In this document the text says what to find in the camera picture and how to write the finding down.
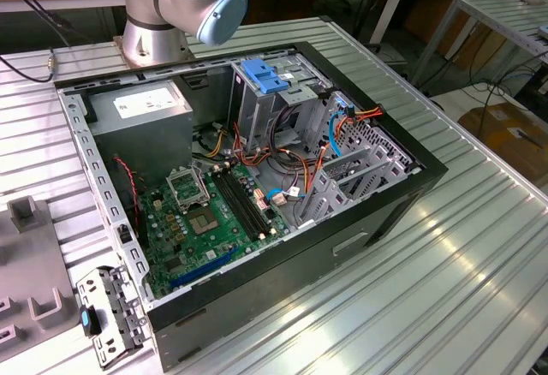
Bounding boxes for red black fan wire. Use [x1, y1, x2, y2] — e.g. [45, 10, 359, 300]
[113, 155, 142, 239]

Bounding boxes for brown cardboard floor box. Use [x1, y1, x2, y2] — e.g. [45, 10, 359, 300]
[457, 103, 548, 183]

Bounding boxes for blue expansion slot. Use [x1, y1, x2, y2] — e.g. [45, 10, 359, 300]
[170, 246, 241, 290]

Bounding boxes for black RAM slot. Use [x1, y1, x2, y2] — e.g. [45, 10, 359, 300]
[211, 167, 265, 242]
[222, 161, 277, 235]

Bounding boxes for metal slat side table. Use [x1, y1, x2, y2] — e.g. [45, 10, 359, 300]
[410, 0, 548, 87]

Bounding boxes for metal socket cover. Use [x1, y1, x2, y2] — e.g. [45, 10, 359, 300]
[165, 164, 211, 214]

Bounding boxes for grey Dell power supply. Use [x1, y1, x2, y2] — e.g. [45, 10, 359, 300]
[85, 79, 194, 188]

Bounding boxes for grey optical drive cage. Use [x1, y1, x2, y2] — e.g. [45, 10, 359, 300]
[229, 53, 333, 153]

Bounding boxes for black open PC case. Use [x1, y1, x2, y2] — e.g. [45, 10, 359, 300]
[53, 40, 450, 374]

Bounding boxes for hinged metal card bracket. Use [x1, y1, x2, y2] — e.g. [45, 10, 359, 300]
[74, 263, 152, 371]

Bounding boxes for grey parts rack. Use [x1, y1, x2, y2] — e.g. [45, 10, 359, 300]
[0, 194, 82, 353]

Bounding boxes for grey metal disk bay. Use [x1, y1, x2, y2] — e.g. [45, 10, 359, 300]
[295, 90, 425, 229]

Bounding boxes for green motherboard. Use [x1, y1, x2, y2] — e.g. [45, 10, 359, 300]
[136, 163, 292, 301]

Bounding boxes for blue disk data wire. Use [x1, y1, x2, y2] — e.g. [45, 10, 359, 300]
[328, 97, 357, 158]

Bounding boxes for yellow black power wires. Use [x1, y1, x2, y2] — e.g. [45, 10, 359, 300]
[205, 124, 228, 158]

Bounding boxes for black cable with silver connector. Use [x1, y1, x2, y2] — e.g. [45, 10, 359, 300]
[0, 0, 86, 84]

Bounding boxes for red orange wire bundle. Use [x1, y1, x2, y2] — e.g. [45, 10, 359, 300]
[230, 122, 275, 166]

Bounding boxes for orange yellow black wire bundle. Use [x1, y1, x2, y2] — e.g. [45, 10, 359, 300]
[273, 143, 333, 199]

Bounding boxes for black latch with blue button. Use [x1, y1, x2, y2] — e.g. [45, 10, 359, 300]
[79, 304, 104, 337]

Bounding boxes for CPU socket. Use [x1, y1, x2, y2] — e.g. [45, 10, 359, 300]
[186, 205, 223, 237]

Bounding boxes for blue plastic drive latch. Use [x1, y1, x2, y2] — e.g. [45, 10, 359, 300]
[241, 58, 290, 96]

